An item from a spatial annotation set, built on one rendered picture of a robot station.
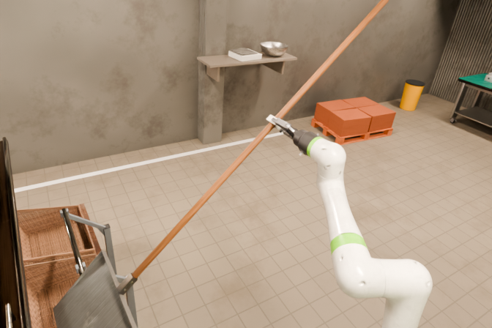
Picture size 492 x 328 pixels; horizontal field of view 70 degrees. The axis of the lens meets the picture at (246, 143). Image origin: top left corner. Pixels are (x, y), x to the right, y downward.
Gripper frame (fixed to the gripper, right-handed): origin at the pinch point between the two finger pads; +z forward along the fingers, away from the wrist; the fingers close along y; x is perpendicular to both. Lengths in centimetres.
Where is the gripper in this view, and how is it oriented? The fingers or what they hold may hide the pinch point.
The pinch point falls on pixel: (274, 121)
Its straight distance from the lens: 159.3
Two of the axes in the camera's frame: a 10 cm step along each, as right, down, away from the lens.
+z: -5.6, -4.2, 7.1
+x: 6.7, -7.4, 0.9
